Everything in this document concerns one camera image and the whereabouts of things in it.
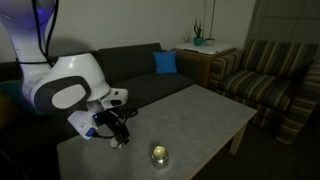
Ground silver container with candle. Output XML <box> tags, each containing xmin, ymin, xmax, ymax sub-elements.
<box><xmin>151</xmin><ymin>145</ymin><xmax>169</xmax><ymax>167</ymax></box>

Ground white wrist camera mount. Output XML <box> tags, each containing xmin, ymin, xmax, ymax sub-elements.
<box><xmin>68</xmin><ymin>110</ymin><xmax>98</xmax><ymax>140</ymax></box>

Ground window blinds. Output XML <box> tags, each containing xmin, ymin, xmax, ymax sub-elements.
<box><xmin>247</xmin><ymin>0</ymin><xmax>320</xmax><ymax>44</ymax></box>

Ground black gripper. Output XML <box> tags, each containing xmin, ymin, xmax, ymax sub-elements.
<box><xmin>95</xmin><ymin>111</ymin><xmax>130</xmax><ymax>149</ymax></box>

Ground white pot with stems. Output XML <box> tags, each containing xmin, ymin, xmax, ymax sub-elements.
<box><xmin>204</xmin><ymin>0</ymin><xmax>216</xmax><ymax>46</ymax></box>

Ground grey top coffee table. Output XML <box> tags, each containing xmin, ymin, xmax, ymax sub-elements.
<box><xmin>57</xmin><ymin>85</ymin><xmax>256</xmax><ymax>180</ymax></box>

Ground dark grey sofa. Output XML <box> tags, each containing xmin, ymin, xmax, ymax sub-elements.
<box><xmin>0</xmin><ymin>43</ymin><xmax>195</xmax><ymax>180</ymax></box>

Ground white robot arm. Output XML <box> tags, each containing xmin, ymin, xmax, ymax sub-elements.
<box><xmin>0</xmin><ymin>0</ymin><xmax>128</xmax><ymax>139</ymax></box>

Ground teal pot with plant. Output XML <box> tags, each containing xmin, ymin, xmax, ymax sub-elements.
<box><xmin>193</xmin><ymin>20</ymin><xmax>204</xmax><ymax>46</ymax></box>

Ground blue cushion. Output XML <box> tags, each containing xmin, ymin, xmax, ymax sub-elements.
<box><xmin>153</xmin><ymin>51</ymin><xmax>177</xmax><ymax>74</ymax></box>

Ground teal cushion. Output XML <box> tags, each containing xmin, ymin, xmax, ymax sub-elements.
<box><xmin>0</xmin><ymin>80</ymin><xmax>41</xmax><ymax>115</ymax></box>

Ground wooden side table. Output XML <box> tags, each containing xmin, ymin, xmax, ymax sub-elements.
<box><xmin>174</xmin><ymin>43</ymin><xmax>236</xmax><ymax>87</ymax></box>

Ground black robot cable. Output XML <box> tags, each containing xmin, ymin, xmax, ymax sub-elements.
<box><xmin>15</xmin><ymin>0</ymin><xmax>60</xmax><ymax>66</ymax></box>

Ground striped armchair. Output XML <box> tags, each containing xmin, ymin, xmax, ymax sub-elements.
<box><xmin>208</xmin><ymin>39</ymin><xmax>320</xmax><ymax>144</ymax></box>

